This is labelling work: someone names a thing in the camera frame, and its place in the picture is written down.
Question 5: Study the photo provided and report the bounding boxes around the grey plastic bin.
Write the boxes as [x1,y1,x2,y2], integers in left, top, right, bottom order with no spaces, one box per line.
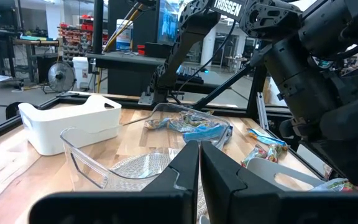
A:
[246,157,326,192]

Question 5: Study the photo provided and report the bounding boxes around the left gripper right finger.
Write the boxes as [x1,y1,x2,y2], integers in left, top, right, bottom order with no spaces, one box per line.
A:
[200,140,358,224]

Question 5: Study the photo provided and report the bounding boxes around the black floor fan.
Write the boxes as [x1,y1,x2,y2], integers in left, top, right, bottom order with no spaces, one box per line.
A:
[43,60,76,94]

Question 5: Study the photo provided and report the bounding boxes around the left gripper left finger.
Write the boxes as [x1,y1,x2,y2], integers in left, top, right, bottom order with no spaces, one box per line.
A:
[28,139,200,224]

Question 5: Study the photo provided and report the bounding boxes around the white container blue label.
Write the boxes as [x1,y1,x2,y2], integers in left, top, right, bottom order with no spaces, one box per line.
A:
[116,19,134,51]

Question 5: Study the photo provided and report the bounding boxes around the red parts bin shelf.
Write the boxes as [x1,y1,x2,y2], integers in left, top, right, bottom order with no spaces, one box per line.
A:
[58,22,93,65]

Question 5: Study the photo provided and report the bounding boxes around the black backlit keyboard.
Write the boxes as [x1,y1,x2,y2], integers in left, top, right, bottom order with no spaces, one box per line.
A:
[175,64,205,85]

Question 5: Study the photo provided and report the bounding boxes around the silver aluminium rail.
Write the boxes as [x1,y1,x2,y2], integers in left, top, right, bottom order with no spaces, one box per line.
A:
[255,91,270,131]

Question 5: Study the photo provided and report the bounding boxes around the white plastic bin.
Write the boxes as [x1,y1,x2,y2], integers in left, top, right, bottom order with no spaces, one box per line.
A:
[17,94,123,156]

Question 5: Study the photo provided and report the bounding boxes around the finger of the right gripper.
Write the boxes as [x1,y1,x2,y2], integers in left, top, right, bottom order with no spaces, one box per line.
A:
[300,139,358,187]

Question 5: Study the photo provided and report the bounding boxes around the clear plastic bin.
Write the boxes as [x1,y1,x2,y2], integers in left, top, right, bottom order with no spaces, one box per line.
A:
[60,102,233,192]

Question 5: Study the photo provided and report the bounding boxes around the yellow cable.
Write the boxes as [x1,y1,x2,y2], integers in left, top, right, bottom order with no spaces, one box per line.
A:
[102,2,144,54]

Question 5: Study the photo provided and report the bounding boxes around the black work table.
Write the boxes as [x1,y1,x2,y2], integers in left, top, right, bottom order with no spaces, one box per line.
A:
[0,27,23,91]

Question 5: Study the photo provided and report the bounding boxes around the white bucket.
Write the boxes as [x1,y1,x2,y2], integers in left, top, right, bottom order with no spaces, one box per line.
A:
[71,56,90,90]

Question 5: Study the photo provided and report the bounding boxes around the monitor with blue screen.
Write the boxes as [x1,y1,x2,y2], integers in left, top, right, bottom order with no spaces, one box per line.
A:
[157,0,180,45]

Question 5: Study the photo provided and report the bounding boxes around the black cart pole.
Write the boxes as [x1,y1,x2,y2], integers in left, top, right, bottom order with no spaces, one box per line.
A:
[92,0,105,55]

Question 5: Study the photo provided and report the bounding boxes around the red green Chewy granola bar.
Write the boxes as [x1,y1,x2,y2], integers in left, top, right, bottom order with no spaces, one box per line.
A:
[310,177,358,193]
[265,142,290,165]

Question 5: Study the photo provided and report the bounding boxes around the green wrapper granola bar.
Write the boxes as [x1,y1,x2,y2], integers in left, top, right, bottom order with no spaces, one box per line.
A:
[240,144,269,169]
[170,111,205,132]

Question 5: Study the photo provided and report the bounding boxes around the dark grey equipment cart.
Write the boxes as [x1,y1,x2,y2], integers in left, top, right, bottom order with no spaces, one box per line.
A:
[86,50,180,98]

